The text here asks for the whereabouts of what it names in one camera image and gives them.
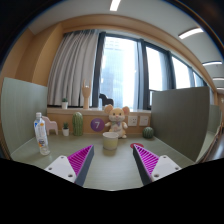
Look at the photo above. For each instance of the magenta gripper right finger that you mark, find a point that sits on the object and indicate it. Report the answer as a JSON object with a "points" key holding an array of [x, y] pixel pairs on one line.
{"points": [[152, 167]]}

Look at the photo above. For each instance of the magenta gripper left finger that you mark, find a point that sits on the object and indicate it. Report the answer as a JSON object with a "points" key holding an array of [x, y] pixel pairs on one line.
{"points": [[73, 168]]}

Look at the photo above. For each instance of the clear plastic water bottle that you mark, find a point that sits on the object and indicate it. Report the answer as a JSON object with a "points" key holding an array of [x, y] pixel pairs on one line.
{"points": [[41, 135]]}

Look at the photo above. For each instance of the round green ceramic cactus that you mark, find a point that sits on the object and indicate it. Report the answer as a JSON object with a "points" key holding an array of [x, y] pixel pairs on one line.
{"points": [[148, 132]]}

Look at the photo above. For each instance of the small potted plant on table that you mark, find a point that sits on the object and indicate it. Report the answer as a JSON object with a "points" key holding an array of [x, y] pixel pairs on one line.
{"points": [[65, 129]]}

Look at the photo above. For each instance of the pale yellow cup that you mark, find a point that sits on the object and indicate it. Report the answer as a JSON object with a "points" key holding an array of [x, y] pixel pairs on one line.
{"points": [[110, 140]]}

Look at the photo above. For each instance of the pink wooden horse figure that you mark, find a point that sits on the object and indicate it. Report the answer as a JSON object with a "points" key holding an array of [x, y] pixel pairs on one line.
{"points": [[50, 125]]}

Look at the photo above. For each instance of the purple number seven sticker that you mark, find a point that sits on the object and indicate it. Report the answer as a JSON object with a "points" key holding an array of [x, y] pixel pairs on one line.
{"points": [[97, 124]]}

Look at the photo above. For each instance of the tall green ceramic cactus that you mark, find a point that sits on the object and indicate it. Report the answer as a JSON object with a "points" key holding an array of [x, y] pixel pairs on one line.
{"points": [[77, 122]]}

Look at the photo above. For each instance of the green partition panel right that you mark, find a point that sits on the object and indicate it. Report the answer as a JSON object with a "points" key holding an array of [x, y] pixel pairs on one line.
{"points": [[180, 117]]}

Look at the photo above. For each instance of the green partition panel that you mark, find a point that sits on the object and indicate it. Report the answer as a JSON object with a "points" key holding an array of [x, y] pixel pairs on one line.
{"points": [[20, 101], [180, 117]]}

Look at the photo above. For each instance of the plush mouse toy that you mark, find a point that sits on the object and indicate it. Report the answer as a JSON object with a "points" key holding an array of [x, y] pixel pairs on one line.
{"points": [[116, 121]]}

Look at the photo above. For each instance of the small potted plant on sill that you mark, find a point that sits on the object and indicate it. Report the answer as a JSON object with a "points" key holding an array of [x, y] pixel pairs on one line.
{"points": [[64, 103]]}

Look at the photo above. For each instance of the black horse figure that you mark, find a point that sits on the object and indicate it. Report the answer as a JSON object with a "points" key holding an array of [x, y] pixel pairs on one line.
{"points": [[106, 100]]}

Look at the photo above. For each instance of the wooden hand model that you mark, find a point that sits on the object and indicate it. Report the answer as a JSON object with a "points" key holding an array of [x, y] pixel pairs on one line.
{"points": [[86, 92]]}

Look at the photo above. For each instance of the green partition panel left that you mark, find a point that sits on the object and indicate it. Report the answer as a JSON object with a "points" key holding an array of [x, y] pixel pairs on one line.
{"points": [[20, 101]]}

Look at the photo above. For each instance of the grey white curtain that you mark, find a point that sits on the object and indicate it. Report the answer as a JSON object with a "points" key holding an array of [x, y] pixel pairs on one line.
{"points": [[72, 67]]}

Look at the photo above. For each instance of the white wall socket right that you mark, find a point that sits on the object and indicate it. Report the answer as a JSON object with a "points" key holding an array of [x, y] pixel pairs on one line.
{"points": [[144, 121]]}

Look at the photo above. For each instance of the white wall socket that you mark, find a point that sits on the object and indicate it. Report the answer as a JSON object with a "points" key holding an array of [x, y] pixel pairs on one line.
{"points": [[144, 121], [132, 121]]}

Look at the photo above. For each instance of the white wall socket left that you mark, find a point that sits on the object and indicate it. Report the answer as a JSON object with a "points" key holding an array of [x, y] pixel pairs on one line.
{"points": [[132, 121]]}

